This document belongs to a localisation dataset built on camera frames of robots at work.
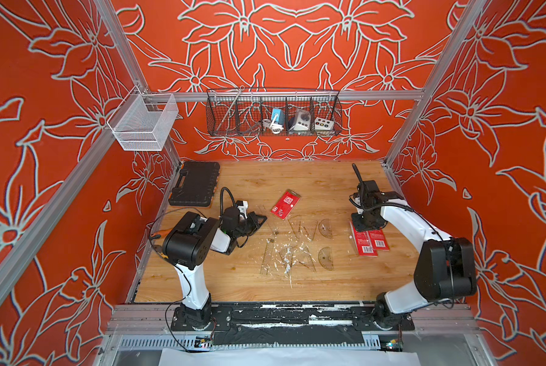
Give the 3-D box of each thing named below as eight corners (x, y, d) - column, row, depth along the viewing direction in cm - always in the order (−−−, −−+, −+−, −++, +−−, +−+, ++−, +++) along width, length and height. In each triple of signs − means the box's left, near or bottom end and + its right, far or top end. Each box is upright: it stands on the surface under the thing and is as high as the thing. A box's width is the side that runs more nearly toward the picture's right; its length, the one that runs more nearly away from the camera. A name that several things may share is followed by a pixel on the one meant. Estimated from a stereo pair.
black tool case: (171, 207, 102) (167, 202, 99) (185, 167, 118) (182, 161, 115) (212, 207, 102) (210, 202, 99) (220, 166, 118) (219, 161, 115)
